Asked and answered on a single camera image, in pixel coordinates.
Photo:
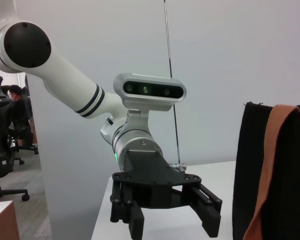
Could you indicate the wooden cabinet white top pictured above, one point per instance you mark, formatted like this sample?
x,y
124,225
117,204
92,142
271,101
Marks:
x,y
2,220

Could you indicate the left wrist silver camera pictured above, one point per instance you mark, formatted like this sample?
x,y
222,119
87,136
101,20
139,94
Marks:
x,y
150,88

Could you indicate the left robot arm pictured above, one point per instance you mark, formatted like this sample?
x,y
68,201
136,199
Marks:
x,y
65,75

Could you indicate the seated person black shirt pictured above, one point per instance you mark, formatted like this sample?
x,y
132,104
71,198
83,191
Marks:
x,y
18,110

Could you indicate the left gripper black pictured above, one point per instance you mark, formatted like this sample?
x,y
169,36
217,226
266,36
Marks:
x,y
150,185

